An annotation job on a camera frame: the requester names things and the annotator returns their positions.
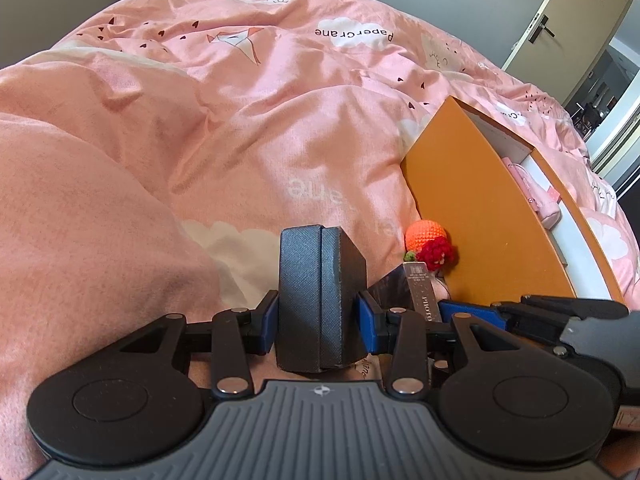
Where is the dark textured gift box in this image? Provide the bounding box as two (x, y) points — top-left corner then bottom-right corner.
(276, 224), (367, 375)

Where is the orange crochet fruit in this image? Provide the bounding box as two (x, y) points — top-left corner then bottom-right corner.
(404, 219), (459, 273)

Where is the patterned photo box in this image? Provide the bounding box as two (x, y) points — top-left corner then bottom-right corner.
(367, 261), (449, 323)

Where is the orange cardboard box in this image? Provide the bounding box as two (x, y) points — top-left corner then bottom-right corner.
(401, 96), (623, 304)

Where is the pink fabric pouch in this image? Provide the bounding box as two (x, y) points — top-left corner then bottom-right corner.
(502, 157), (562, 231)

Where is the pink paper crane duvet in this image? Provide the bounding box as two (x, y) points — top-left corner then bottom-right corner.
(1, 0), (639, 479)

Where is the beige door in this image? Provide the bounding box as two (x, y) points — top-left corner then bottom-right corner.
(502, 0), (632, 104)

